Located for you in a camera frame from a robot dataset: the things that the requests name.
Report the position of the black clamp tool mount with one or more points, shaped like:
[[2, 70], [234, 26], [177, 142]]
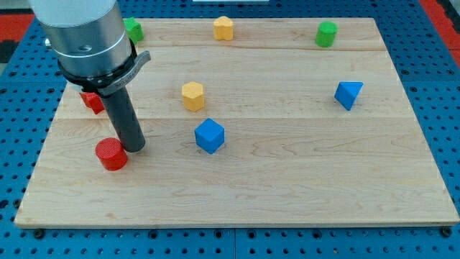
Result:
[[109, 83]]

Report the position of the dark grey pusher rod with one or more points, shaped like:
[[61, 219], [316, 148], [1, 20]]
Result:
[[122, 115]]

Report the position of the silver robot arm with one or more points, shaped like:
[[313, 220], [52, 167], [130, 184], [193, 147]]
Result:
[[95, 54]]

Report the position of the yellow hexagon block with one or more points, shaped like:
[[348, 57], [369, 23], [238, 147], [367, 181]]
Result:
[[193, 96]]

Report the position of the red star block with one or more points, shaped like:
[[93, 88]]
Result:
[[93, 102]]

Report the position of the red cylinder block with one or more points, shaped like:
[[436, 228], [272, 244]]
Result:
[[111, 154]]

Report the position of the green star block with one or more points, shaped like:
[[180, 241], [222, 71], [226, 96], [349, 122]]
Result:
[[134, 30]]

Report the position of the blue cube block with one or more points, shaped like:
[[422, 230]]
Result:
[[209, 136]]

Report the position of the yellow heart block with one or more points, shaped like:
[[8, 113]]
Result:
[[223, 29]]

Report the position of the wooden board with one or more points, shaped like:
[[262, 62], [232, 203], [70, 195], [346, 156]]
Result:
[[293, 157]]

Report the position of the green cylinder block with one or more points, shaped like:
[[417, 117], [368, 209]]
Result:
[[326, 34]]

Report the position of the blue triangle block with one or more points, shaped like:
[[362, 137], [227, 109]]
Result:
[[347, 93]]

